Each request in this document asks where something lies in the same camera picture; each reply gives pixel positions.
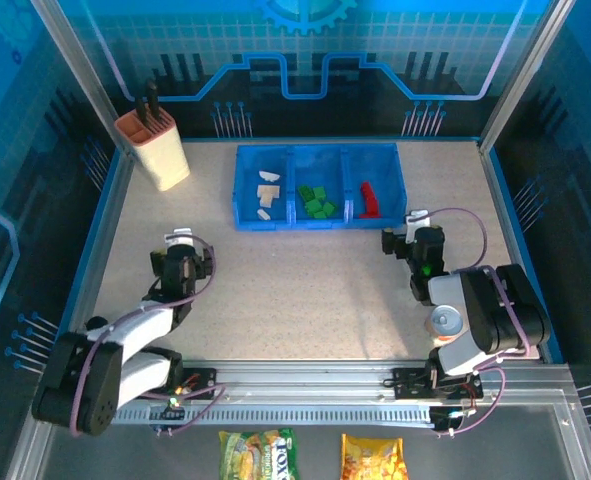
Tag blue three-compartment bin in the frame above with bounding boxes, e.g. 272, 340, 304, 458
233, 142, 409, 233

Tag silver-lid tin can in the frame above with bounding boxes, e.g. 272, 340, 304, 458
428, 303, 465, 347

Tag cream knife block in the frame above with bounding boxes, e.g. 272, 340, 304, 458
113, 109, 192, 192

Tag small black controller board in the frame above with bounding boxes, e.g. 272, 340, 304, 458
160, 394, 192, 421
430, 405, 476, 434

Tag green snack bag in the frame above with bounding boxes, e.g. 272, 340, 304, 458
218, 428, 300, 480

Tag yellow snack bag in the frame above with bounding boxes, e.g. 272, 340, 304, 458
339, 433, 409, 480

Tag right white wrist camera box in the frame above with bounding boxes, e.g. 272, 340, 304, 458
404, 210, 433, 245

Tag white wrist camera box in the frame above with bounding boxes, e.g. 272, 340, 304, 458
404, 210, 433, 245
164, 228, 195, 248

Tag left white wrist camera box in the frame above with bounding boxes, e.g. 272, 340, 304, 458
164, 228, 195, 248

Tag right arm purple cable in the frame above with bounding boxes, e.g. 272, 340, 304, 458
414, 207, 531, 436

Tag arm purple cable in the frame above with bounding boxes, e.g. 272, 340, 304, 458
69, 234, 227, 439
414, 207, 531, 436

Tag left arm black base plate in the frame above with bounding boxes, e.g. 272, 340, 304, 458
164, 367, 219, 401

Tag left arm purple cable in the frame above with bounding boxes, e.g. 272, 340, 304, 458
69, 234, 227, 439

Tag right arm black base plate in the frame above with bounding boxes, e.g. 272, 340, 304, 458
392, 366, 484, 401

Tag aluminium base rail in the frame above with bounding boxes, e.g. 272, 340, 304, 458
39, 358, 576, 394

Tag tall black knife handle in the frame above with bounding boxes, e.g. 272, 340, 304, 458
143, 76, 161, 126

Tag slotted grey cable duct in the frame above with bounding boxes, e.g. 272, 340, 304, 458
109, 405, 434, 426

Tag aluminium frame post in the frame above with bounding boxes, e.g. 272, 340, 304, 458
28, 0, 136, 154
478, 0, 579, 154

